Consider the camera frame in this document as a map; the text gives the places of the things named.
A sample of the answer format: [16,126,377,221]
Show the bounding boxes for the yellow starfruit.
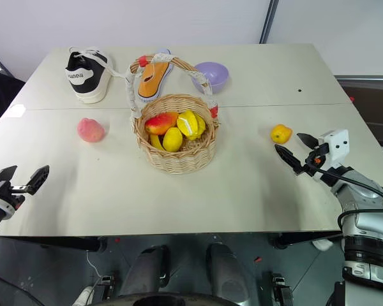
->
[176,110,207,142]

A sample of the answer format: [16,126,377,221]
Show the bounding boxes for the black and white sneaker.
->
[64,46,129,105]

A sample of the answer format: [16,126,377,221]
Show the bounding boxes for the purple plastic bowl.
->
[191,61,230,95]

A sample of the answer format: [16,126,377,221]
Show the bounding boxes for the wicker basket with handle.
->
[124,54,221,175]

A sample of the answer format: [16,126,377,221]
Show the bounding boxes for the black table caster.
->
[81,236,109,253]
[271,233,307,250]

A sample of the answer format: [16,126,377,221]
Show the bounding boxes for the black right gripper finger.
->
[296,132,322,152]
[274,143,308,176]

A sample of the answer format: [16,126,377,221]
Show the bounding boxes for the yellow banana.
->
[149,133,166,152]

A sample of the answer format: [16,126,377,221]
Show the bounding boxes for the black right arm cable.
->
[314,167,383,231]

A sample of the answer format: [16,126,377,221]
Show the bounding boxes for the pink peach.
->
[77,117,105,143]

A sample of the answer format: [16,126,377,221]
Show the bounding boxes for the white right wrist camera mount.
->
[317,128,350,169]

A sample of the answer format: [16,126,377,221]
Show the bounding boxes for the yellow lemon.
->
[163,126,184,152]

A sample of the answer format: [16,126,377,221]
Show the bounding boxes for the red yellow mango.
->
[145,112,179,136]

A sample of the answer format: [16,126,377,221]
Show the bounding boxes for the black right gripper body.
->
[304,143,330,177]

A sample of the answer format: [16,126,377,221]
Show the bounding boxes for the dark round base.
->
[107,291,244,306]

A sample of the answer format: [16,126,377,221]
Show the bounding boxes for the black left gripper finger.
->
[0,165,19,185]
[25,164,50,196]

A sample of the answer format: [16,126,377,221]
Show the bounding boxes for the small orange yellow fruit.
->
[270,124,292,145]

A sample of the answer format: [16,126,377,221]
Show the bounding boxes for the dark metal post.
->
[259,0,280,45]

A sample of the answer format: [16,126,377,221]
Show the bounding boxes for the orange and white shoe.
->
[137,48,174,103]

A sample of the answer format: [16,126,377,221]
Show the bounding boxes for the white floor cable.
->
[85,251,103,283]

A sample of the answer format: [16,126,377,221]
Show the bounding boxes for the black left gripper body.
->
[0,180,29,210]

